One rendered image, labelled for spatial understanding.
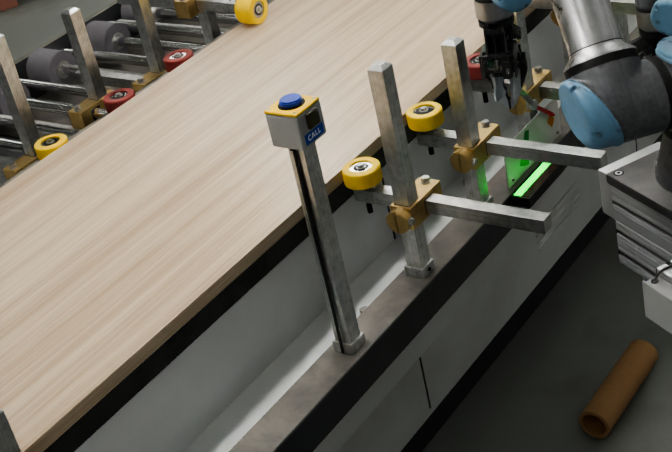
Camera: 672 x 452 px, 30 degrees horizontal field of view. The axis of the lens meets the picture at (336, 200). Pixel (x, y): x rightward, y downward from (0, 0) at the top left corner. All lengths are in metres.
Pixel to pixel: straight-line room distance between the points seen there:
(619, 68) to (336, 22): 1.47
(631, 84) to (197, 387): 1.00
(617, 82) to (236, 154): 1.06
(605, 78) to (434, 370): 1.34
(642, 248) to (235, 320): 0.78
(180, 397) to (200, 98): 0.93
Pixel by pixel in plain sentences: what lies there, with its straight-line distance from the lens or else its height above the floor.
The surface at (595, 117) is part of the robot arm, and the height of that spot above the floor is 1.22.
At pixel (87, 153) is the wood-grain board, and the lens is 2.94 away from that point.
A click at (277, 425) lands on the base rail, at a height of 0.70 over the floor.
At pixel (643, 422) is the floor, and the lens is 3.20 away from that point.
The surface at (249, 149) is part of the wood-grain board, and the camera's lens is 2.74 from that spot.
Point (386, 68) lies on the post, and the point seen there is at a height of 1.16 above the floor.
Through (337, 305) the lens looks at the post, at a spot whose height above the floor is 0.81.
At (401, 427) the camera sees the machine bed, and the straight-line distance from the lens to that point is 3.03.
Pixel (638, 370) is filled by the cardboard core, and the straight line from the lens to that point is 3.25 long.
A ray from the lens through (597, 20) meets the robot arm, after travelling 1.96.
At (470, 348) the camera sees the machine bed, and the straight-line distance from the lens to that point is 3.24.
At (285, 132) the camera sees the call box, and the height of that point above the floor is 1.18.
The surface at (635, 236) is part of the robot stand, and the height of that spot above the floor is 0.90.
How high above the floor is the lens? 2.11
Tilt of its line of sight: 29 degrees down
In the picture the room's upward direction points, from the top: 13 degrees counter-clockwise
